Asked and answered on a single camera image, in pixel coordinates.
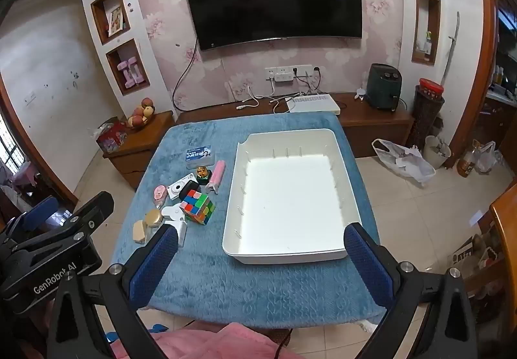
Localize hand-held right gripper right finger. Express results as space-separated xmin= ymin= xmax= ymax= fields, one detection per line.
xmin=343 ymin=222 xmax=479 ymax=359

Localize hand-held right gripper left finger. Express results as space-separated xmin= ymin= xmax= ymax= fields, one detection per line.
xmin=47 ymin=223 xmax=179 ymax=359

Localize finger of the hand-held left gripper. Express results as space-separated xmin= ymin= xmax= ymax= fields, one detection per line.
xmin=60 ymin=191 xmax=115 ymax=237
xmin=0 ymin=197 xmax=61 ymax=247

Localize white handheld tool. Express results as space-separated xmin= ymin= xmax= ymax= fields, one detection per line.
xmin=162 ymin=203 xmax=188 ymax=249

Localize colourful puzzle cube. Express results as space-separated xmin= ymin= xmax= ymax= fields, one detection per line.
xmin=179 ymin=190 xmax=216 ymax=226

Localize pink correction tape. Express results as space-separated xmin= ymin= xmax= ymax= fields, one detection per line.
xmin=152 ymin=184 xmax=169 ymax=206

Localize white compact camera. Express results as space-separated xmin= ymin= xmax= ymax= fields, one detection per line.
xmin=167 ymin=177 xmax=198 ymax=201

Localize black charger plug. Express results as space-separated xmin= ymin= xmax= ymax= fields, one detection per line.
xmin=179 ymin=181 xmax=201 ymax=202

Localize white plastic tray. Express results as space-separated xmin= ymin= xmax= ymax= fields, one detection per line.
xmin=222 ymin=128 xmax=362 ymax=265

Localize pink hair roller clip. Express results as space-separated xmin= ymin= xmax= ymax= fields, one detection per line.
xmin=205 ymin=159 xmax=226 ymax=195

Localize clear box with blue label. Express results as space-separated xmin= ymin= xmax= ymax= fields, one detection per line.
xmin=185 ymin=148 xmax=216 ymax=170

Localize small wooden side cabinet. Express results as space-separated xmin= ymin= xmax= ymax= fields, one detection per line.
xmin=103 ymin=111 xmax=175 ymax=190

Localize red gift box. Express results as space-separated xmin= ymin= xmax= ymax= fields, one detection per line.
xmin=97 ymin=119 xmax=129 ymax=154

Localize blue fleece blanket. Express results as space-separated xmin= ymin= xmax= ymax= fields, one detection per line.
xmin=111 ymin=112 xmax=386 ymax=329

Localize pink clothing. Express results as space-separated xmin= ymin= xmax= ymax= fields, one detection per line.
xmin=109 ymin=322 xmax=291 ymax=359

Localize cardboard box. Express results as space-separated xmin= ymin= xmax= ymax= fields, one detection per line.
xmin=446 ymin=222 xmax=501 ymax=283

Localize bowl of fruit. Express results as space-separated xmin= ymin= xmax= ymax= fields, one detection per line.
xmin=127 ymin=97 xmax=156 ymax=129

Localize white plastic bag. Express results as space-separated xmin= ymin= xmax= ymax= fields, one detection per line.
xmin=372 ymin=138 xmax=437 ymax=184

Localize white waste bin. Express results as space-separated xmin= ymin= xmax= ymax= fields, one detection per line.
xmin=423 ymin=135 xmax=452 ymax=170

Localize brown bottle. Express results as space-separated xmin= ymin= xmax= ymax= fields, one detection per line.
xmin=456 ymin=149 xmax=475 ymax=178

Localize pink dumbbells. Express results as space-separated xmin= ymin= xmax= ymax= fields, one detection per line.
xmin=117 ymin=57 xmax=146 ymax=87

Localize wooden chair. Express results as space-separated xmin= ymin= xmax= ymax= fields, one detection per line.
xmin=489 ymin=181 xmax=517 ymax=327

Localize long wooden television cabinet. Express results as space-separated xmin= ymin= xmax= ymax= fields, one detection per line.
xmin=175 ymin=93 xmax=415 ymax=150

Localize dark wicker vase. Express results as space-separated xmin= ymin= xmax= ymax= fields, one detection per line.
xmin=406 ymin=78 xmax=445 ymax=150

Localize clear plastic bag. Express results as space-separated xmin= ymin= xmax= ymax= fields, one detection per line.
xmin=472 ymin=140 xmax=498 ymax=174

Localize white router box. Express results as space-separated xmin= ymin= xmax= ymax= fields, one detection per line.
xmin=286 ymin=93 xmax=343 ymax=115

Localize dark green air fryer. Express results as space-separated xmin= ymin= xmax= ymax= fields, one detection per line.
xmin=365 ymin=64 xmax=400 ymax=111

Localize red round lid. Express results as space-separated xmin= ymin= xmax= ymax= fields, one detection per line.
xmin=419 ymin=78 xmax=445 ymax=96

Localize black television cable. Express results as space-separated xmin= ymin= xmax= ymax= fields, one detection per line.
xmin=173 ymin=36 xmax=200 ymax=109

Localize white cables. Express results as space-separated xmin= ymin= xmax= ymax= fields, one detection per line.
xmin=236 ymin=85 xmax=291 ymax=114

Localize white wall shelf unit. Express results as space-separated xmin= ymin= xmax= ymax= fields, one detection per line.
xmin=400 ymin=0 xmax=443 ymax=67
xmin=78 ymin=0 xmax=170 ymax=109

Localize picture frame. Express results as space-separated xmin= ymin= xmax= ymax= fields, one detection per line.
xmin=107 ymin=6 xmax=125 ymax=37

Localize black wall television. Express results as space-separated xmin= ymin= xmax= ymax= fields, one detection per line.
xmin=182 ymin=0 xmax=363 ymax=52

